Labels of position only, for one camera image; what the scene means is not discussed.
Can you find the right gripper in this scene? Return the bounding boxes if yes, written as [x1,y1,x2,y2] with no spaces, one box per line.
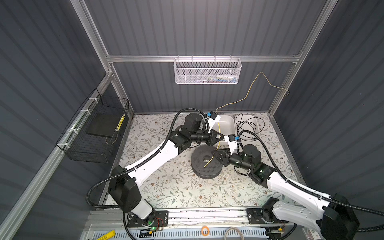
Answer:
[211,147,252,173]

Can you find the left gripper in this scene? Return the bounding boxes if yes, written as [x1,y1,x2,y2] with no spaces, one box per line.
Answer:
[189,128,225,147]

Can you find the dark grey cable spool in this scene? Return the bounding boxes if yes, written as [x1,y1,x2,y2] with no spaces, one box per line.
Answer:
[191,146,223,180]

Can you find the yellow cable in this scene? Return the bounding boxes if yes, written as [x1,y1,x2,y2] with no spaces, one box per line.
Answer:
[203,71,290,169]

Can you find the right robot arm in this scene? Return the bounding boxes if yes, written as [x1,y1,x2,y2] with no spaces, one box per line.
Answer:
[212,135,384,240]

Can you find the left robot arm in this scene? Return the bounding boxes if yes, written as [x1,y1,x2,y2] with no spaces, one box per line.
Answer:
[86,108,236,226]

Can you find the left white tray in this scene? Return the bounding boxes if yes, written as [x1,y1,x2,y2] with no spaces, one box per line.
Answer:
[208,115,236,136]

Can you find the white tray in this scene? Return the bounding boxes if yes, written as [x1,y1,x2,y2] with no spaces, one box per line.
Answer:
[208,115,236,136]
[235,114,265,145]

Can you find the right white tray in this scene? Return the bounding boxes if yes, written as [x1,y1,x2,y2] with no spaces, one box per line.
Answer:
[235,114,265,145]

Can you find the black foam pad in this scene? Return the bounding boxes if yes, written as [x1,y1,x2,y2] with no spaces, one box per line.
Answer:
[86,114,121,138]

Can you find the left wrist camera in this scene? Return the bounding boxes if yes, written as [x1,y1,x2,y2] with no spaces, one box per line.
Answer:
[207,111,221,133]

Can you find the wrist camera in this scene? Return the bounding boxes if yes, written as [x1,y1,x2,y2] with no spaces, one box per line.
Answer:
[224,134,239,155]
[207,111,221,133]

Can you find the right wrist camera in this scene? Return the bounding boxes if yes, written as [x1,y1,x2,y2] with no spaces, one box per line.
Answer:
[224,134,239,155]

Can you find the black cable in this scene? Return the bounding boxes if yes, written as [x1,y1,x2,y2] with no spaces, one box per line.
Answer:
[234,113,266,142]

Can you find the white wire mesh basket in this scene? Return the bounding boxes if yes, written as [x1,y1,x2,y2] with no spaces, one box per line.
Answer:
[173,58,242,85]

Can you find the black wire basket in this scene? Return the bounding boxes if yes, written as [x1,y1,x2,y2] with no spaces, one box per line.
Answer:
[57,91,130,164]

